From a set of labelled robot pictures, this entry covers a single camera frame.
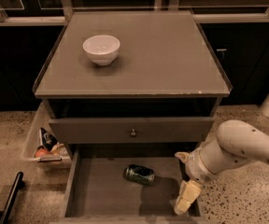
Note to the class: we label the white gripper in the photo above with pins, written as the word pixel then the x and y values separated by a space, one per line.
pixel 192 168

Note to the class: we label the green soda can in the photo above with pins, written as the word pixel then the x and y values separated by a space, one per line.
pixel 139 174

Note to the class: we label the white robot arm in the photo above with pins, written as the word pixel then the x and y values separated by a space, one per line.
pixel 237 143

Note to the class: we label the grey top drawer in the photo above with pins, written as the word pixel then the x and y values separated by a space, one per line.
pixel 117 130

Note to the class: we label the open grey middle drawer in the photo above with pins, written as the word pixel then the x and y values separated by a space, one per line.
pixel 98 192

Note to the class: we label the round metal drawer knob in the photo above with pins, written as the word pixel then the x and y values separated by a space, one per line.
pixel 133 133

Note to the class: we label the grey drawer cabinet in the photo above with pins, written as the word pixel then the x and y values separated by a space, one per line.
pixel 164 69

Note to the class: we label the tan crumpled snack bag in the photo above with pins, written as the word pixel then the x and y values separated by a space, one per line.
pixel 59 150

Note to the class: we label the dark snack bag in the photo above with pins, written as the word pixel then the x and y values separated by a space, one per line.
pixel 47 140

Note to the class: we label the clear plastic bin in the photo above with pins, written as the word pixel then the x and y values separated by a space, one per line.
pixel 31 143

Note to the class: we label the orange round fruit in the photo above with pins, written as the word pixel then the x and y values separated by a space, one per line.
pixel 41 152

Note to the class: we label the white ceramic bowl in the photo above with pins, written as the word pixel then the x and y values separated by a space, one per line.
pixel 102 49

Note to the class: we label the black bar handle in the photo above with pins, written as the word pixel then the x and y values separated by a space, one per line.
pixel 17 185

